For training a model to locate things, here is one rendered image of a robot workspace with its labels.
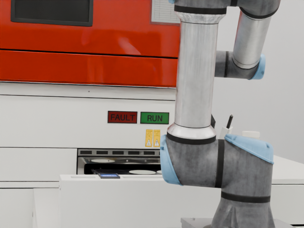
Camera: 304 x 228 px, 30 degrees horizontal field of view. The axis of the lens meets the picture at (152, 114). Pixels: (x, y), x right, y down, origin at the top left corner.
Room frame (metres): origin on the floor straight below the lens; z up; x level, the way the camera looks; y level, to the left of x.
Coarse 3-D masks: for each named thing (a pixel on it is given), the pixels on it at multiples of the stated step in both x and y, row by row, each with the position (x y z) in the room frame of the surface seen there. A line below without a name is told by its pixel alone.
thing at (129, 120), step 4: (112, 112) 2.21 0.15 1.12; (116, 112) 2.22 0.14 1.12; (120, 112) 2.22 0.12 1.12; (124, 112) 2.22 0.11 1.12; (128, 112) 2.23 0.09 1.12; (132, 112) 2.23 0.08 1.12; (112, 116) 2.21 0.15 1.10; (116, 116) 2.22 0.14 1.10; (120, 116) 2.22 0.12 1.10; (124, 116) 2.22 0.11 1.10; (128, 116) 2.23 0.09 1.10; (132, 116) 2.23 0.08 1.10; (136, 116) 2.23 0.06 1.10; (112, 120) 2.21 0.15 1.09; (116, 120) 2.22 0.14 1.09; (120, 120) 2.22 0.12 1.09; (124, 120) 2.22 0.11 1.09; (128, 120) 2.23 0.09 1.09; (132, 120) 2.23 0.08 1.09
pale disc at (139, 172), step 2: (134, 170) 2.17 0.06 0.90; (136, 170) 2.17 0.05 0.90; (138, 170) 2.18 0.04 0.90; (140, 170) 2.18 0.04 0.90; (142, 170) 2.18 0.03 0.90; (144, 170) 2.18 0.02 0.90; (130, 172) 2.11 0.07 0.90; (132, 172) 2.12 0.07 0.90; (134, 172) 2.12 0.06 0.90; (136, 172) 2.12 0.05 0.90; (138, 172) 2.12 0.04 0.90; (140, 172) 2.12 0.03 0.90; (142, 172) 2.12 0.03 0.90; (144, 172) 2.13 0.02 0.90; (146, 172) 2.13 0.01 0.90; (148, 172) 2.13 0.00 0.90; (150, 172) 2.13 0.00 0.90; (152, 172) 2.13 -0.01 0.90; (154, 172) 2.14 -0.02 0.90
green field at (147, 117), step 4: (144, 116) 2.24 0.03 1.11; (148, 116) 2.24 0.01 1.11; (152, 116) 2.25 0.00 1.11; (156, 116) 2.25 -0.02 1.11; (160, 116) 2.26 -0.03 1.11; (164, 116) 2.26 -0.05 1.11; (144, 120) 2.24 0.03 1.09; (148, 120) 2.25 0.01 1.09; (152, 120) 2.25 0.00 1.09; (156, 120) 2.25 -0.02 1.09; (160, 120) 2.26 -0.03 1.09; (164, 120) 2.26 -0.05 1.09
